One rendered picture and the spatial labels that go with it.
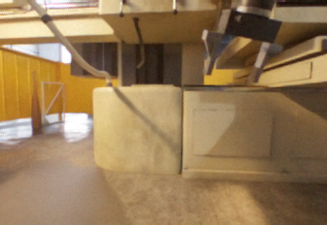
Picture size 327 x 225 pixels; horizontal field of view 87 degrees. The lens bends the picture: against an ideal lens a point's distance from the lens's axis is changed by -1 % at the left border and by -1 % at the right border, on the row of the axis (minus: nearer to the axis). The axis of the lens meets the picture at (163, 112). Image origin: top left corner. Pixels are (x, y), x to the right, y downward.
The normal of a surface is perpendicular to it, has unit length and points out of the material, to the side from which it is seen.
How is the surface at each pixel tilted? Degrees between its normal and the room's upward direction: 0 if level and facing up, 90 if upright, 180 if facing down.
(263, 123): 90
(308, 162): 90
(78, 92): 90
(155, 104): 90
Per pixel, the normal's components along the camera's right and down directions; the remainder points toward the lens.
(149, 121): -0.09, 0.08
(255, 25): 0.08, 0.48
